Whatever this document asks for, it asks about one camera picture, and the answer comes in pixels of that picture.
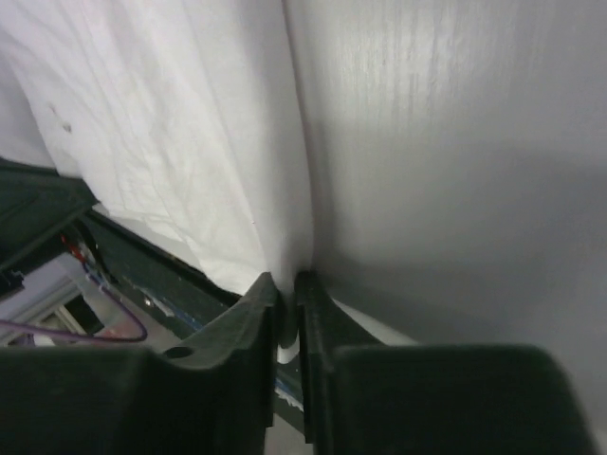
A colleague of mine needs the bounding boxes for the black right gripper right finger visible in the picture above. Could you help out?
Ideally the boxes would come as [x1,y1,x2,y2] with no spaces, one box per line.
[295,272,598,454]

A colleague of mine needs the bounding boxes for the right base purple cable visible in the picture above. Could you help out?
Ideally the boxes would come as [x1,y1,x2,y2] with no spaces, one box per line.
[0,283,148,343]

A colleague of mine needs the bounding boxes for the white t shirt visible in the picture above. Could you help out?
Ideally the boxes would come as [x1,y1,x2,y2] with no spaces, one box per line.
[0,0,421,366]

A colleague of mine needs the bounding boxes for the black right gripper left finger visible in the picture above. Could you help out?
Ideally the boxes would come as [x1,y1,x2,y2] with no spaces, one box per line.
[1,274,278,454]

